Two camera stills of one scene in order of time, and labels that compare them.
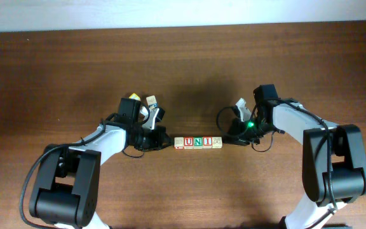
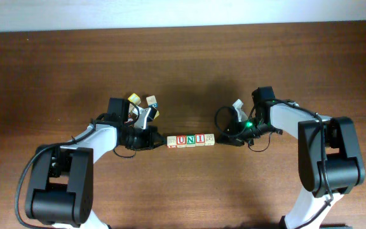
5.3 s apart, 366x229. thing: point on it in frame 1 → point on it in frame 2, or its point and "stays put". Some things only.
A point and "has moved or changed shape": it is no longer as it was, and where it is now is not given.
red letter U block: [188, 142] → [181, 141]
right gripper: [242, 140] stays put
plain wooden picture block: [178, 142] has moved or changed shape
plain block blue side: [152, 102] stays put
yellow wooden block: [135, 97] stays put
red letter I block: [207, 142] → [200, 139]
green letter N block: [198, 142] → [190, 140]
